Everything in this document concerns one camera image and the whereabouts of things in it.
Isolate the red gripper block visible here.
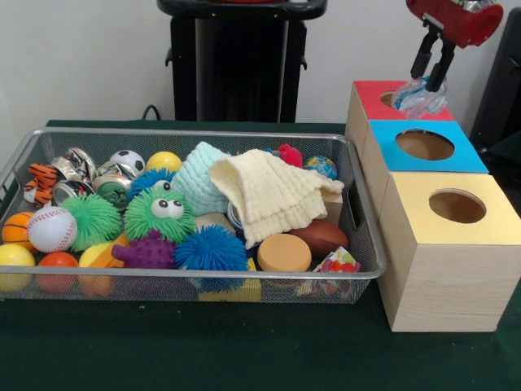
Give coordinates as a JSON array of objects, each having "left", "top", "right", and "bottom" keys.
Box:
[{"left": 407, "top": 0, "right": 505, "bottom": 93}]

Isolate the small brown football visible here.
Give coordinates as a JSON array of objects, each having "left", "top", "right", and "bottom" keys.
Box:
[{"left": 290, "top": 219, "right": 350, "bottom": 260}]

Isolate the orange round disc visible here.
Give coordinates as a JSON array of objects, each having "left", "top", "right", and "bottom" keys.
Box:
[{"left": 257, "top": 234, "right": 313, "bottom": 275}]

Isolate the wooden box with three holes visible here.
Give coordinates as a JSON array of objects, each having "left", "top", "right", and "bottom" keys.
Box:
[{"left": 345, "top": 80, "right": 521, "bottom": 333}]

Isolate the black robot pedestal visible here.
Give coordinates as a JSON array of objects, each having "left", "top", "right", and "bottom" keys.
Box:
[{"left": 157, "top": 0, "right": 326, "bottom": 123}]

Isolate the clear mesh bin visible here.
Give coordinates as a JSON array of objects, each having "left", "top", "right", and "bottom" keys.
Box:
[{"left": 0, "top": 127, "right": 387, "bottom": 306}]

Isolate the green fuzzy ball with eyes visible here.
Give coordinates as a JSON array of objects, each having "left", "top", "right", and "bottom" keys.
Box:
[{"left": 123, "top": 184, "right": 198, "bottom": 244}]

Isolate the white baseball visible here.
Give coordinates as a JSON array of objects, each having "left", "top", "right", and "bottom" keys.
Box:
[{"left": 28, "top": 207, "right": 78, "bottom": 253}]

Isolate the yellow ball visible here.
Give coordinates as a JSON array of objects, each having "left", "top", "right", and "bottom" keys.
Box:
[{"left": 146, "top": 152, "right": 183, "bottom": 174}]

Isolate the clear plastic bottle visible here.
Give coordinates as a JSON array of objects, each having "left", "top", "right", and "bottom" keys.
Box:
[{"left": 393, "top": 77, "right": 449, "bottom": 121}]

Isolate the pale yellow knitted cloth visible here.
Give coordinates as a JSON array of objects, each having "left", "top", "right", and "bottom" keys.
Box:
[{"left": 209, "top": 149, "right": 344, "bottom": 248}]

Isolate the mint green knitted cloth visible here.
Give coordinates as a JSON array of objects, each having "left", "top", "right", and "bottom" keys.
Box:
[{"left": 171, "top": 142, "right": 234, "bottom": 217}]

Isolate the green spiky ball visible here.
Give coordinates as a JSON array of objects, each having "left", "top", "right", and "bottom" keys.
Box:
[{"left": 60, "top": 194, "right": 123, "bottom": 253}]

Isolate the purple spiky ball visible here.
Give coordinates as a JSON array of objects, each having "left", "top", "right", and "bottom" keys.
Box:
[{"left": 112, "top": 228, "right": 176, "bottom": 270}]

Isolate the dark green table cloth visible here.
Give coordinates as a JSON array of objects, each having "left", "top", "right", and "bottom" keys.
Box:
[{"left": 0, "top": 121, "right": 521, "bottom": 391}]

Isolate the blue spiky ball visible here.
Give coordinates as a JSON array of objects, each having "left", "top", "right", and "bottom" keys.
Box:
[{"left": 173, "top": 225, "right": 248, "bottom": 278}]

